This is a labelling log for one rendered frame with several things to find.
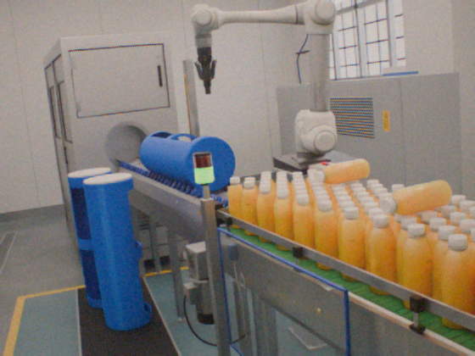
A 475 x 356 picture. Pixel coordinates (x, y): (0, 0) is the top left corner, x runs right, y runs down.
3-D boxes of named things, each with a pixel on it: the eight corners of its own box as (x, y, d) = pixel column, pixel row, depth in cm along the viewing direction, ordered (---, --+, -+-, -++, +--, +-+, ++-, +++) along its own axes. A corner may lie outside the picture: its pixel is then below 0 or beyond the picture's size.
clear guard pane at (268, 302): (231, 343, 207) (219, 229, 198) (352, 453, 136) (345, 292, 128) (230, 343, 206) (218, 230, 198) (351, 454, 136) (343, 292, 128)
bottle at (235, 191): (247, 223, 219) (243, 179, 216) (248, 228, 212) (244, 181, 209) (230, 225, 219) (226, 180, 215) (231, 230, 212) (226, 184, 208)
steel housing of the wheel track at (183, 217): (153, 198, 433) (148, 158, 427) (289, 269, 239) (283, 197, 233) (120, 204, 422) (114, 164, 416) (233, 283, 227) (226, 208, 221)
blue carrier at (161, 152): (183, 169, 354) (176, 127, 348) (240, 185, 275) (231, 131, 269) (143, 178, 343) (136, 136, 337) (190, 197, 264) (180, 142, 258)
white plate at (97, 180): (100, 183, 275) (100, 186, 275) (141, 174, 295) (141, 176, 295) (74, 180, 294) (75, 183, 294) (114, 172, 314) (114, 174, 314)
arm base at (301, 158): (320, 153, 295) (320, 143, 293) (332, 161, 273) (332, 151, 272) (288, 157, 293) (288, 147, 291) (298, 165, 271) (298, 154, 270)
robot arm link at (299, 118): (321, 145, 288) (319, 106, 282) (330, 152, 270) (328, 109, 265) (293, 148, 287) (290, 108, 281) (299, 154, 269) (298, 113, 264)
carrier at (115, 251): (124, 335, 290) (161, 317, 310) (100, 186, 275) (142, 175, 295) (97, 323, 310) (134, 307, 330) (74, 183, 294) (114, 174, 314)
